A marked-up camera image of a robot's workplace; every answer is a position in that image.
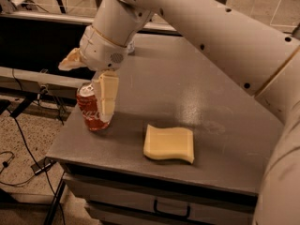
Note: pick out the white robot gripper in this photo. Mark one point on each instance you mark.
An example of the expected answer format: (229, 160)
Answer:
(100, 51)

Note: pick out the red coca-cola can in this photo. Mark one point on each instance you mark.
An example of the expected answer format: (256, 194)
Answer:
(87, 103)

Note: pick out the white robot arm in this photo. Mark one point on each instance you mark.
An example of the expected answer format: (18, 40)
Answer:
(263, 61)

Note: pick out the grey drawer cabinet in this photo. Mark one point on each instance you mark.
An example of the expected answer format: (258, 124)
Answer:
(164, 193)

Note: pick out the yellow wavy sponge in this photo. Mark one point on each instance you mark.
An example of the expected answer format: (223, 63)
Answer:
(169, 143)

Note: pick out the grey metal rail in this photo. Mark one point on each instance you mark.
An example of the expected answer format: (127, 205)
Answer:
(30, 81)

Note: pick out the black drawer handle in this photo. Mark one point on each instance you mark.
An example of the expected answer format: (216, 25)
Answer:
(171, 212)

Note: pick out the clear plastic water bottle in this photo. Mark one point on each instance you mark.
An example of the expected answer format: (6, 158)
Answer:
(131, 47)

